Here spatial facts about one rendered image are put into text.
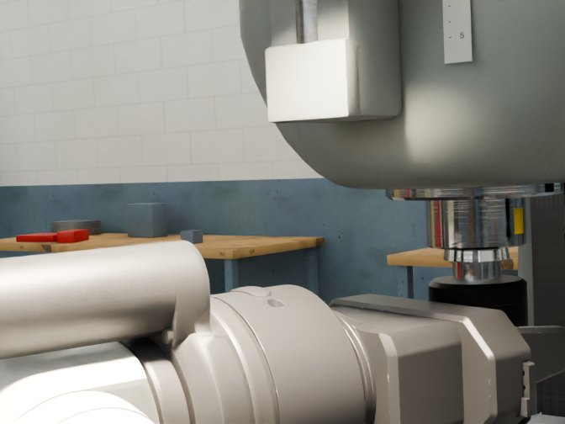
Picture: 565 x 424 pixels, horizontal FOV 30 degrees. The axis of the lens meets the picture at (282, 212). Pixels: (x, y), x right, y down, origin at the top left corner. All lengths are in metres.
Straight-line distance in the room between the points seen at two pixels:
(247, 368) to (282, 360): 0.02
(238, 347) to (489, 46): 0.15
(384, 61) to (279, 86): 0.04
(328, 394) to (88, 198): 6.77
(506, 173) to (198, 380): 0.15
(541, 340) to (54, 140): 6.99
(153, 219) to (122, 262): 5.88
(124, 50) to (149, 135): 0.59
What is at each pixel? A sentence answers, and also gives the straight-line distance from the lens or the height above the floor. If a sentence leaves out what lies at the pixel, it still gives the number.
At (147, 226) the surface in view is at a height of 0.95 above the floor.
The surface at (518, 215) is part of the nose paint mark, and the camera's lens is 0.50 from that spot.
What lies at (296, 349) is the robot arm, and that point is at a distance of 0.40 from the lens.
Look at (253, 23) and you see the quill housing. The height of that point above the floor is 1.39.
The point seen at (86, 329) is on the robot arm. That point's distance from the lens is 0.37.
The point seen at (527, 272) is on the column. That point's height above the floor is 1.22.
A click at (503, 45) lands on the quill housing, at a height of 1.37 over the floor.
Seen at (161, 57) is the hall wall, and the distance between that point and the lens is 6.66.
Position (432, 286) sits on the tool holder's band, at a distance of 0.51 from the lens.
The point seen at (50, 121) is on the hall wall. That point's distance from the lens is 7.46.
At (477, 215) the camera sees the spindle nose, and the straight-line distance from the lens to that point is 0.49.
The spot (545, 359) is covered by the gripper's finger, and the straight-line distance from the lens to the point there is 0.51.
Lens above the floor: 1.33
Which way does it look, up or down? 3 degrees down
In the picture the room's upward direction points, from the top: 2 degrees counter-clockwise
